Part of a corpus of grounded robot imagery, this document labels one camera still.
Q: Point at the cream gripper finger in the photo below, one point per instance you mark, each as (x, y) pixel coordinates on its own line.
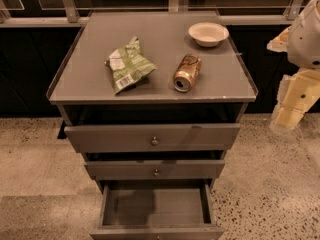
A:
(296, 95)
(279, 43)

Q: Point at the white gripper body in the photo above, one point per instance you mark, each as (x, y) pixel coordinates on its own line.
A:
(305, 41)

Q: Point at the green jalapeno chip bag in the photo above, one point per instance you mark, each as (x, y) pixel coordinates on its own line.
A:
(128, 65)

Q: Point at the grey drawer cabinet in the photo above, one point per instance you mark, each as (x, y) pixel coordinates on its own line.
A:
(83, 91)

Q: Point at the grey top drawer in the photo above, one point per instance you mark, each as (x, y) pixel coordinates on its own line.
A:
(152, 137)

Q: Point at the grey open bottom drawer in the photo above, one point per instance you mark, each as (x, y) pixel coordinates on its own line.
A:
(157, 210)

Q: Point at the grey middle drawer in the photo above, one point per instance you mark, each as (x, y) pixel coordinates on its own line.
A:
(154, 169)

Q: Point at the white paper bowl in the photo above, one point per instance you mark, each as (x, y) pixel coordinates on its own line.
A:
(208, 34)

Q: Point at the gold soda can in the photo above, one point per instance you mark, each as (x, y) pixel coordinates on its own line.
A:
(187, 72)

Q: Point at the metal railing frame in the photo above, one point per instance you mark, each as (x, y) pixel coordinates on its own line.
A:
(75, 12)

